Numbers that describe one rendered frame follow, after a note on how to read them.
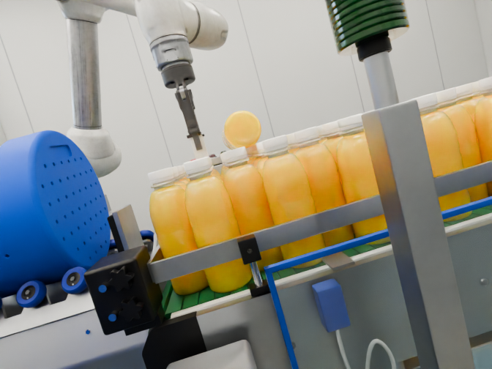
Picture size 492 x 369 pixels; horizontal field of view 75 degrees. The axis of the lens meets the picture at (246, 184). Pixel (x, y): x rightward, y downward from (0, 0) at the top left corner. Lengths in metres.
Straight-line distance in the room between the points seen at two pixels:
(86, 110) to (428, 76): 4.08
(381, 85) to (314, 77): 3.55
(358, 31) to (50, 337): 0.62
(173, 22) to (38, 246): 0.52
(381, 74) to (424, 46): 4.43
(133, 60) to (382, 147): 3.38
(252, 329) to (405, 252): 0.24
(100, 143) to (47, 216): 0.79
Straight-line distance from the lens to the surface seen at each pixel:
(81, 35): 1.33
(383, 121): 0.31
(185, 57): 0.78
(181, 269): 0.47
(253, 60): 3.69
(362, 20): 0.32
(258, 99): 3.60
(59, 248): 0.61
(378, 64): 0.33
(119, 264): 0.45
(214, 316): 0.48
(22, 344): 0.69
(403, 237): 0.34
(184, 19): 0.83
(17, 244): 0.61
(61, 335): 0.65
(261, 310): 0.48
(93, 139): 1.34
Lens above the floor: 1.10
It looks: 6 degrees down
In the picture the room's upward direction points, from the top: 16 degrees counter-clockwise
